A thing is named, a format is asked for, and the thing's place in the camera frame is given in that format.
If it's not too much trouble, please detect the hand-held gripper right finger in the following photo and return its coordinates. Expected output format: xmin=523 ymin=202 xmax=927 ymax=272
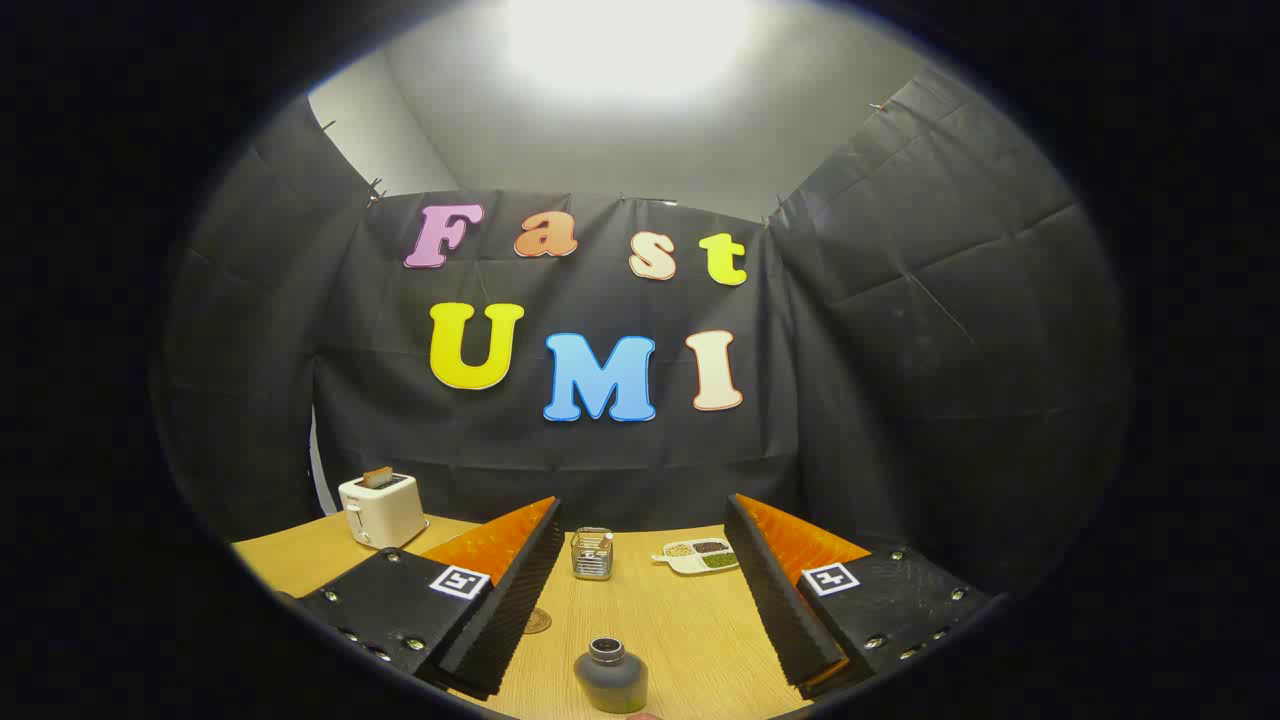
xmin=724 ymin=493 xmax=991 ymax=701

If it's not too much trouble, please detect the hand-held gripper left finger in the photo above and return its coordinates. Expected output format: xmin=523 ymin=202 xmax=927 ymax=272
xmin=297 ymin=496 xmax=565 ymax=701

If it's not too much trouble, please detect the silver bottle with green label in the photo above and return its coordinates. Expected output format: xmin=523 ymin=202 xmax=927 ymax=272
xmin=573 ymin=637 xmax=650 ymax=714

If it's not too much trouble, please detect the white divided dish with beans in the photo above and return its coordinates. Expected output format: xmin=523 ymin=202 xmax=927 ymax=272
xmin=652 ymin=539 xmax=741 ymax=575

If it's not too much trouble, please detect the wooden table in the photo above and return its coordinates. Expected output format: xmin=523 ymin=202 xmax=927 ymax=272
xmin=232 ymin=512 xmax=813 ymax=720

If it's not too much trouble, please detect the white toaster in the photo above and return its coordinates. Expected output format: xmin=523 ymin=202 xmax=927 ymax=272
xmin=338 ymin=472 xmax=429 ymax=550

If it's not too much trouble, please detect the metal wire holder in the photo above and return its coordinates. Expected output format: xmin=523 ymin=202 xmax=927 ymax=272
xmin=571 ymin=527 xmax=615 ymax=581

